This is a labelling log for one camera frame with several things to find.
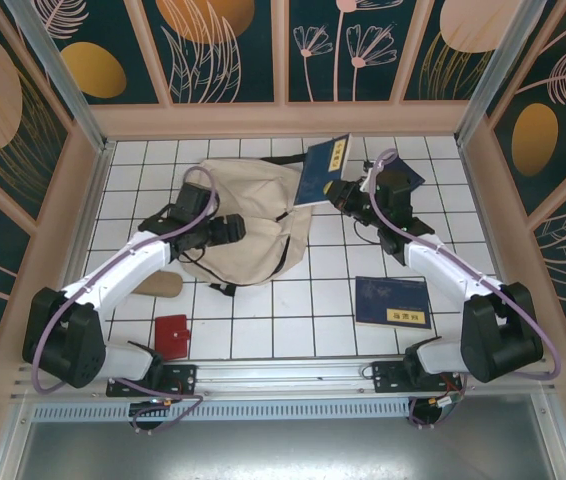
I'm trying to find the grey metal panel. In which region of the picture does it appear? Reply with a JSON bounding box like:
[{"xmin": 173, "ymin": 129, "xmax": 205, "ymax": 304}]
[{"xmin": 0, "ymin": 418, "xmax": 566, "ymax": 480}]

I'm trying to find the grey slotted cable duct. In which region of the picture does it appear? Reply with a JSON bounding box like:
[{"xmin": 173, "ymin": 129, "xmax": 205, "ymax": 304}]
[{"xmin": 30, "ymin": 401, "xmax": 414, "ymax": 422}]

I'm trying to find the navy book with yellow label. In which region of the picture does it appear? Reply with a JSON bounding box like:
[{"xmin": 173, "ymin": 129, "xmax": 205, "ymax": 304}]
[
  {"xmin": 380, "ymin": 158, "xmax": 423, "ymax": 201},
  {"xmin": 354, "ymin": 276, "xmax": 433, "ymax": 331},
  {"xmin": 293, "ymin": 133, "xmax": 353, "ymax": 208}
]

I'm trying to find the small green circuit board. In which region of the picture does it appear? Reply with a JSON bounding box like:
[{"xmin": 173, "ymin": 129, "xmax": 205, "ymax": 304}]
[{"xmin": 432, "ymin": 392, "xmax": 464, "ymax": 416}]

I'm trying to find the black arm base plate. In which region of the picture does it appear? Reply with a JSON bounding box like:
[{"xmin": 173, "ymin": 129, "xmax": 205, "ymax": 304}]
[
  {"xmin": 371, "ymin": 360, "xmax": 463, "ymax": 396},
  {"xmin": 106, "ymin": 363, "xmax": 198, "ymax": 399}
]

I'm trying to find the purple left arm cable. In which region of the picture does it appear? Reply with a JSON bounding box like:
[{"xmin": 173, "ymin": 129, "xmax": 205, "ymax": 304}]
[{"xmin": 30, "ymin": 167, "xmax": 219, "ymax": 435}]

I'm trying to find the beige fabric backpack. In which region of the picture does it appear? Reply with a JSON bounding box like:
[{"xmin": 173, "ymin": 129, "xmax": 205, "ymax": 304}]
[{"xmin": 178, "ymin": 155, "xmax": 314, "ymax": 296}]

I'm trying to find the red wallet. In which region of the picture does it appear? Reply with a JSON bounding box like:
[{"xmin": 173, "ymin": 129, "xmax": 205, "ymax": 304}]
[{"xmin": 155, "ymin": 314, "xmax": 192, "ymax": 360}]

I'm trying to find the aluminium mounting rail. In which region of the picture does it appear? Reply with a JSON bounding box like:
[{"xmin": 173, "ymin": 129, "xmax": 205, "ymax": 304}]
[{"xmin": 10, "ymin": 353, "xmax": 558, "ymax": 402}]

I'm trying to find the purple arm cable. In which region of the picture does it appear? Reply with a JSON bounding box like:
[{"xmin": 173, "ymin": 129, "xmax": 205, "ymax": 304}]
[
  {"xmin": 30, "ymin": 167, "xmax": 219, "ymax": 435},
  {"xmin": 362, "ymin": 148, "xmax": 563, "ymax": 430}
]

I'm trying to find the tan pencil case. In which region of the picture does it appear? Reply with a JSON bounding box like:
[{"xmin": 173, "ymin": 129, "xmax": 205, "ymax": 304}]
[{"xmin": 130, "ymin": 269, "xmax": 183, "ymax": 301}]

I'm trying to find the aluminium frame post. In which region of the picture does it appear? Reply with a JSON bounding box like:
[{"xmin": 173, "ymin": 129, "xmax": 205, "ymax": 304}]
[
  {"xmin": 2, "ymin": 0, "xmax": 114, "ymax": 154},
  {"xmin": 455, "ymin": 0, "xmax": 560, "ymax": 144}
]

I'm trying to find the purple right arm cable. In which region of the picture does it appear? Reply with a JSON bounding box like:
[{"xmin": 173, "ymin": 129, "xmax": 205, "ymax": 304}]
[{"xmin": 362, "ymin": 148, "xmax": 563, "ymax": 430}]

